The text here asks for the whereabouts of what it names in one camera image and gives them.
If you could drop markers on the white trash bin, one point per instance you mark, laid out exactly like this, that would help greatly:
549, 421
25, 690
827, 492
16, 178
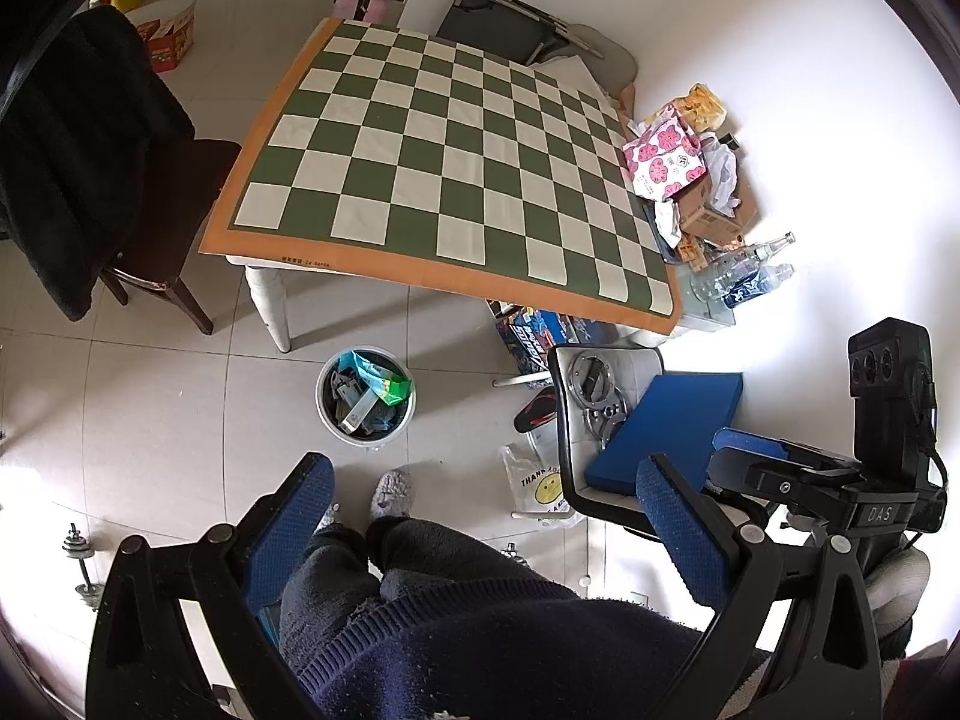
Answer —
326, 420

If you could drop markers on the grey fuzzy slipper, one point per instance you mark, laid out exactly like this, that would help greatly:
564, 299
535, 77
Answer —
391, 495

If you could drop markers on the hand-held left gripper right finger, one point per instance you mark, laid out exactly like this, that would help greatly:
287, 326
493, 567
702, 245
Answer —
679, 532

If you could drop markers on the metal dumbbell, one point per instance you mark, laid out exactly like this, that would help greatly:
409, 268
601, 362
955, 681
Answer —
84, 562

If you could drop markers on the yellow snack bag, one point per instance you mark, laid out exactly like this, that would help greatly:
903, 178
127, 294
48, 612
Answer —
701, 105

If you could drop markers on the white elongated carton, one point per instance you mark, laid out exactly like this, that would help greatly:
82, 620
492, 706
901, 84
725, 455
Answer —
356, 412

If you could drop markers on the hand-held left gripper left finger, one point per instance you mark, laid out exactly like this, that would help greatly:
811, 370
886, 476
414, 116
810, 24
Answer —
289, 536

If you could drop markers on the blue printed box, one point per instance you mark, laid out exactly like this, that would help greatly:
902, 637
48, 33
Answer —
540, 334

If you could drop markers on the blue cushion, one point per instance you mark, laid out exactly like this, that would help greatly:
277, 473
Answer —
667, 427

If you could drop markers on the smiley print plastic bag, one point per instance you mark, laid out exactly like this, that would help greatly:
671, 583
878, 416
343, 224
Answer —
544, 487

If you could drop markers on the clear plastic bottle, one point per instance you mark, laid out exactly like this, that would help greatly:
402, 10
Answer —
720, 277

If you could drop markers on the red black slipper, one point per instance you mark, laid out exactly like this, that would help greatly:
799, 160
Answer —
536, 411

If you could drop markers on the blue label plastic bottle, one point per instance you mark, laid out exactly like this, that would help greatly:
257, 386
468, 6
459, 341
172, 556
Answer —
757, 286

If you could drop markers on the clear glass bottle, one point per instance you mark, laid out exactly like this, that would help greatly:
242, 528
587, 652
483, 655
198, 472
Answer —
765, 247

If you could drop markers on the green white checkered tablecloth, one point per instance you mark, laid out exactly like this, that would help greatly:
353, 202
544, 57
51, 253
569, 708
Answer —
450, 165

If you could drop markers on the green snack packet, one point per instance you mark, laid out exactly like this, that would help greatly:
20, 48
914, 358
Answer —
386, 382

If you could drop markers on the black folding chair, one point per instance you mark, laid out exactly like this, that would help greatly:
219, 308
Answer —
495, 22

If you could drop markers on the pink flowered bag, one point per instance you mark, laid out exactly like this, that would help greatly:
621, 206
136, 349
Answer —
664, 154

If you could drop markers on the orange snack packet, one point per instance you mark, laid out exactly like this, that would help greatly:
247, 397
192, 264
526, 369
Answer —
691, 251

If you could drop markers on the white plastic bag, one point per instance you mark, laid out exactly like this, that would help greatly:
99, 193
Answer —
721, 165

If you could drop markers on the brown wooden chair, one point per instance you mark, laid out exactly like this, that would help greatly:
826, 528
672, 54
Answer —
172, 202

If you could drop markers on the brown cardboard box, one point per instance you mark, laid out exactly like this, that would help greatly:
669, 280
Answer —
712, 221

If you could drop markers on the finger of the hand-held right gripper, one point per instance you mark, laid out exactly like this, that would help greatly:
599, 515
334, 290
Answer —
780, 476

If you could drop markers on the red cardboard box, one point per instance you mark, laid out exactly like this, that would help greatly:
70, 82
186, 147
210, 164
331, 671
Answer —
169, 41

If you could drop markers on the person's dark trouser legs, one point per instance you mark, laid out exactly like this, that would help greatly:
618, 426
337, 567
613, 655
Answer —
465, 630

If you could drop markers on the black jacket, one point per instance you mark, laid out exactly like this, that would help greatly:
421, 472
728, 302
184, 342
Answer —
67, 165

